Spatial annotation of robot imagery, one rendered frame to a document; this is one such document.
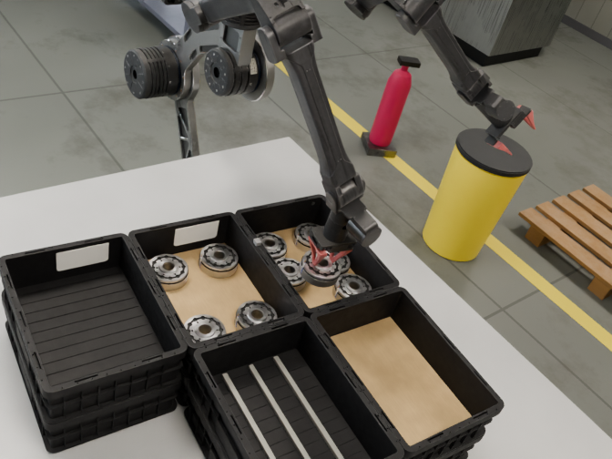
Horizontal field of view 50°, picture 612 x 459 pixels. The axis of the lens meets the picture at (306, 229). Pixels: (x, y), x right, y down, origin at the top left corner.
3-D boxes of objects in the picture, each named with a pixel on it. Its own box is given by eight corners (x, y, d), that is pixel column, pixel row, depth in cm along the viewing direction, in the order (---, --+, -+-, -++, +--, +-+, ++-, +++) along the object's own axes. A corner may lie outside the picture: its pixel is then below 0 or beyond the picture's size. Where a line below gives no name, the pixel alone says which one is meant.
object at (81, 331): (0, 293, 154) (-4, 259, 147) (123, 266, 170) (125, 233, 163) (46, 429, 131) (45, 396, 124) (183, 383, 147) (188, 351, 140)
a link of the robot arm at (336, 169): (300, 3, 125) (253, 27, 122) (314, 5, 121) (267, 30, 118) (359, 185, 149) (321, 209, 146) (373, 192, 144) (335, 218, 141)
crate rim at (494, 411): (305, 321, 156) (307, 314, 155) (400, 290, 172) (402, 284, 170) (404, 461, 133) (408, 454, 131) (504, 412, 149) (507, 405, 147)
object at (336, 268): (295, 253, 162) (296, 251, 162) (330, 249, 167) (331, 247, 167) (312, 282, 156) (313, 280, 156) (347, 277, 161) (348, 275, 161)
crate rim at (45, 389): (-4, 264, 148) (-5, 256, 147) (125, 238, 164) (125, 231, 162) (45, 402, 125) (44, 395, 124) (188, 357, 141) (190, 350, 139)
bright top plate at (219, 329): (177, 321, 154) (177, 319, 154) (216, 311, 159) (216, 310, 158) (191, 353, 148) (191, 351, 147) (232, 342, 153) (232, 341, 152)
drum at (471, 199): (498, 259, 345) (548, 168, 308) (444, 272, 327) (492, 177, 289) (454, 214, 368) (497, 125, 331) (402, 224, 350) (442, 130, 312)
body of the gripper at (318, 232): (355, 247, 157) (365, 224, 152) (319, 252, 152) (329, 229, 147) (343, 228, 161) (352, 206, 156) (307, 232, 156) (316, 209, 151)
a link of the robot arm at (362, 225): (355, 169, 144) (325, 189, 142) (390, 202, 139) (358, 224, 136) (355, 201, 154) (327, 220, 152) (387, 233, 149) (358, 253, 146)
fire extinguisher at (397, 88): (404, 150, 409) (438, 63, 372) (384, 165, 391) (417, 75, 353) (370, 131, 418) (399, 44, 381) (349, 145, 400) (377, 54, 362)
